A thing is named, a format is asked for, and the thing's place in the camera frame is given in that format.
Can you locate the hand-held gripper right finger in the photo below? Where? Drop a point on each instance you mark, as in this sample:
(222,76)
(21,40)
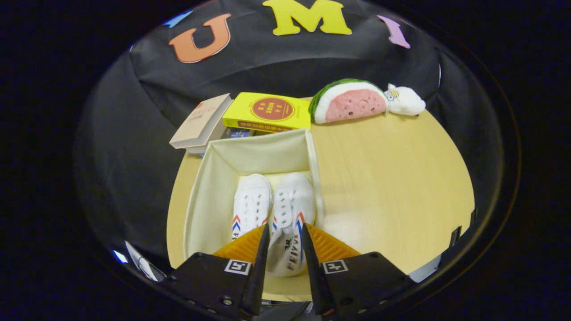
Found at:
(357,281)

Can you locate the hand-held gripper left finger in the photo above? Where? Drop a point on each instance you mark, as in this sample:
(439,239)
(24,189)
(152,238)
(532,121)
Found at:
(218,281)

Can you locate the beige book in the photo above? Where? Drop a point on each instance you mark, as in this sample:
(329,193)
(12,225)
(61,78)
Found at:
(200,120)

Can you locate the grey and white sneaker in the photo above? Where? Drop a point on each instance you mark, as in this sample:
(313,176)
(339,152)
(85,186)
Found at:
(145,263)

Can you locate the blue book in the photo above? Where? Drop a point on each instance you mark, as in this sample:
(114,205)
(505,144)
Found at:
(238,133)

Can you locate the grey book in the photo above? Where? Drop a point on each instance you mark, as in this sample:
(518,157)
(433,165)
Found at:
(207,146)

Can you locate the white canvas shoe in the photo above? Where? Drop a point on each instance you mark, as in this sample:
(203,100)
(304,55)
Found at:
(292,205)
(252,200)

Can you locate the cream fabric storage box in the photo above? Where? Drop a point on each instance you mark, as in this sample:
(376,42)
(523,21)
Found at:
(214,187)

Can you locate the small white plush toy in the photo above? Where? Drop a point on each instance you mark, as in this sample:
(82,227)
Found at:
(406,101)

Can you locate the watermelon slice plush toy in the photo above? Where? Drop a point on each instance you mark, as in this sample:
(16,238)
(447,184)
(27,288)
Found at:
(352,104)

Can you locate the yellow book with red circle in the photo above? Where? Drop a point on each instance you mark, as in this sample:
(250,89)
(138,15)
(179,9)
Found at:
(272,109)

